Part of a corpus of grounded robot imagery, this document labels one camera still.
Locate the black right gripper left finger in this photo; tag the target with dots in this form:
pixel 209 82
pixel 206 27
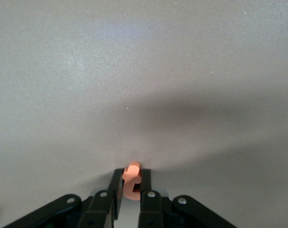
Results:
pixel 101 209

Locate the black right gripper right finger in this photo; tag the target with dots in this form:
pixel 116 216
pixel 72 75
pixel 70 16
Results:
pixel 153 211

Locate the orange foam letter t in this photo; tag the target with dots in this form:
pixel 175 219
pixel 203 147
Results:
pixel 132 178

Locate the brown table cover sheet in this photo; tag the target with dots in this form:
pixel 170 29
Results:
pixel 63 71

